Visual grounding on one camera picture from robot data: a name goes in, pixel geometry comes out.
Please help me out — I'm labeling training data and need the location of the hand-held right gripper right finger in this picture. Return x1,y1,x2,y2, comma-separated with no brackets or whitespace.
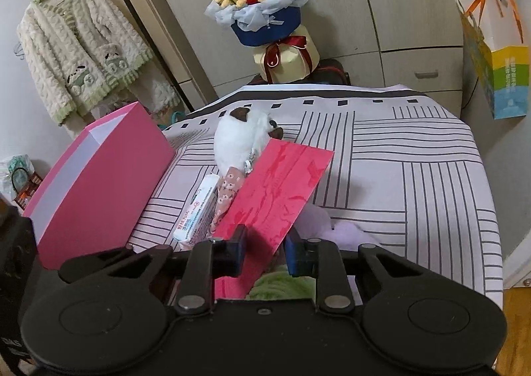
285,230,420,315

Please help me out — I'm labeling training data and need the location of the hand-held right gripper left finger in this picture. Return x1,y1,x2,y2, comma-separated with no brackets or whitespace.
58,226,248,316

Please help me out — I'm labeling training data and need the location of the green soft cloth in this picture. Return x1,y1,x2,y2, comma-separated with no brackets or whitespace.
245,266,316,301

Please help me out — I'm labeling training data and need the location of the white tissue packet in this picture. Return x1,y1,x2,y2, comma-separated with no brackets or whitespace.
173,174,220,243

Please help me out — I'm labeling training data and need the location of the pink floral cloth pouch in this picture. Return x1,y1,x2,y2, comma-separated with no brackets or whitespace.
209,166,248,233

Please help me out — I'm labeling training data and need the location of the red envelope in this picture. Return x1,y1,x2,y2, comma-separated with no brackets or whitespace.
209,139,336,300

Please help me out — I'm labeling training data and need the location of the white plush toy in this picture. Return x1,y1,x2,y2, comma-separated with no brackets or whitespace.
213,107,285,177

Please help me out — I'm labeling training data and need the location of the pink cardboard box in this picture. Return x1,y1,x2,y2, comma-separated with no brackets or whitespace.
23,101,176,271

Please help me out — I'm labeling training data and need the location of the pale purple soft item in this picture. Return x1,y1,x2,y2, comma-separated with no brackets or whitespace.
299,206,379,253

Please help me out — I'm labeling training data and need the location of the orange patterned bag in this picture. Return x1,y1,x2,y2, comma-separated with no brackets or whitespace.
14,168,45,211

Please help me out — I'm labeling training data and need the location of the green white plastic package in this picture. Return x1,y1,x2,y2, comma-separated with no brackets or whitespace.
0,155,35,196

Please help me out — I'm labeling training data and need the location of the teal gift bag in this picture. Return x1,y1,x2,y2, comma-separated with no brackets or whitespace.
158,110,186,130

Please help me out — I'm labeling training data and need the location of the cream knit garment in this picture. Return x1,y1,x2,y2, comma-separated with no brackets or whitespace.
126,66,184,113

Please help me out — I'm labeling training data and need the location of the black suitcase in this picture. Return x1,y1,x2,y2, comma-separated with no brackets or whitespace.
249,58,351,87

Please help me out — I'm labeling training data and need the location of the cream gift box red ribbon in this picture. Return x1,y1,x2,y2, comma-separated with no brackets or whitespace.
251,23,321,85

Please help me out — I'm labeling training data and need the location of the blue wrapped flower bouquet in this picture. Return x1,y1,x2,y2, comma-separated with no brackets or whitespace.
204,0,310,47

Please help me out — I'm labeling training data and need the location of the cream green knit cardigan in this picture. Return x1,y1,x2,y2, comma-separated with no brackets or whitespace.
17,0,154,125

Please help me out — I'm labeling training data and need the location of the black clothes rack pole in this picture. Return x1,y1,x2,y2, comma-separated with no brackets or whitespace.
92,0,210,108

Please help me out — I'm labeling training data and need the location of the colourful paper gift bag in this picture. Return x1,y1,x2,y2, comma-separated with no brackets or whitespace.
455,0,531,120

